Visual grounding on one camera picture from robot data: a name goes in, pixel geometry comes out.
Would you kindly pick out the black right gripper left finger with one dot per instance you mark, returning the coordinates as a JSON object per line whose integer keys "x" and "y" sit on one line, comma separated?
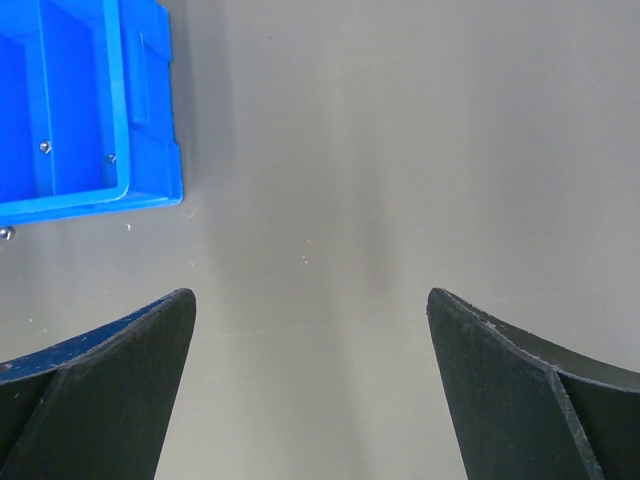
{"x": 98, "y": 405}

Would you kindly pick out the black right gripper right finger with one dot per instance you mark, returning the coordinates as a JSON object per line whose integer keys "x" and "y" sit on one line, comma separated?
{"x": 525, "y": 408}

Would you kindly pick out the small silver hex nut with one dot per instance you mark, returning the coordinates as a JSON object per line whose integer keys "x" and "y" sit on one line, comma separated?
{"x": 6, "y": 233}

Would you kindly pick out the blue plastic divided bin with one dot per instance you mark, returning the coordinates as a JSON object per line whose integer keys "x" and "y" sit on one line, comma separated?
{"x": 93, "y": 79}

